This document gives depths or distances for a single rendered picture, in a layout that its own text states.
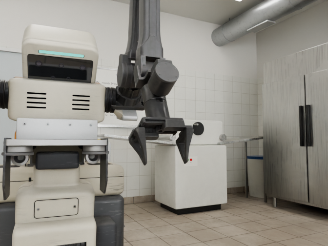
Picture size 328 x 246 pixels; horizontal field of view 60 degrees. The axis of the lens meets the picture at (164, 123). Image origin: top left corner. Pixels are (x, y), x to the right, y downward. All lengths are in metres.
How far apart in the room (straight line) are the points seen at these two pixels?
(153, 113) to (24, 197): 0.45
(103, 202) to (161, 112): 0.63
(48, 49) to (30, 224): 0.49
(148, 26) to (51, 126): 0.39
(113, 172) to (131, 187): 3.13
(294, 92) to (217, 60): 1.75
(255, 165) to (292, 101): 1.42
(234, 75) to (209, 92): 0.66
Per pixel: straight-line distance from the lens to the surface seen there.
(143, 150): 0.61
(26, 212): 0.92
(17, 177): 1.17
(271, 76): 4.33
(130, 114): 0.94
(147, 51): 0.74
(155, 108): 0.66
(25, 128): 0.88
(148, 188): 4.43
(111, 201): 1.20
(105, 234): 1.06
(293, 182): 4.01
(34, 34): 0.91
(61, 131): 0.88
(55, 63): 0.89
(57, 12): 4.39
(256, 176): 4.96
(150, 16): 0.77
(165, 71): 0.64
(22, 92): 0.91
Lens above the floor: 0.91
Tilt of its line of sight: 4 degrees up
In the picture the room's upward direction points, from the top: straight up
